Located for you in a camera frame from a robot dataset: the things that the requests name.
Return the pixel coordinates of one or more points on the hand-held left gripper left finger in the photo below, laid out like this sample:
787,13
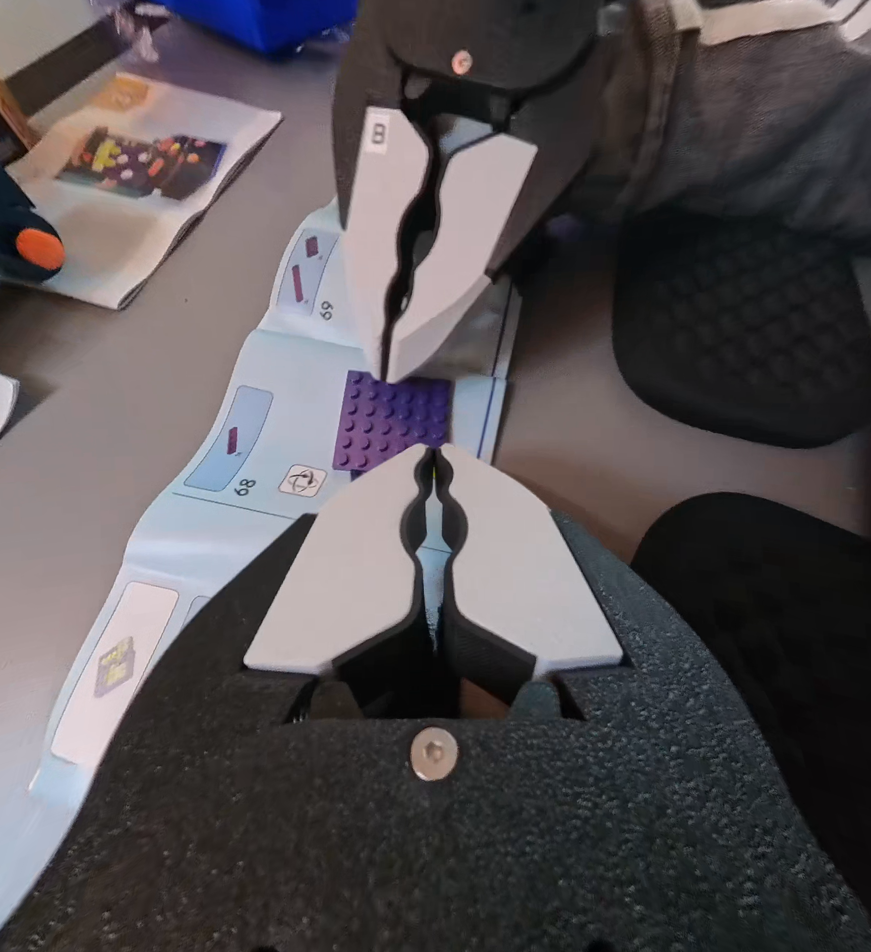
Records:
346,580

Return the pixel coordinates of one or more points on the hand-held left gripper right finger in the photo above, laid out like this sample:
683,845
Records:
517,580

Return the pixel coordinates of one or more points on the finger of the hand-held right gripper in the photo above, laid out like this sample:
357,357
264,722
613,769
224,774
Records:
472,223
376,208

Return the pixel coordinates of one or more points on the purple studded brick plate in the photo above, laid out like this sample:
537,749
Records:
376,424

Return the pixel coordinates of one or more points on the open pale blue instruction booklet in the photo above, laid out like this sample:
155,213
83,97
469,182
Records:
182,535

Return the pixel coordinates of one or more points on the blue plastic bin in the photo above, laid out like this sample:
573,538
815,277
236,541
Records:
272,22

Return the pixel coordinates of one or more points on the white instruction booklet dark picture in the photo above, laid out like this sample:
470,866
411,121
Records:
108,245

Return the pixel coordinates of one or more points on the black office chair seat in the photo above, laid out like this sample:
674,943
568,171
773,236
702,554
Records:
740,335

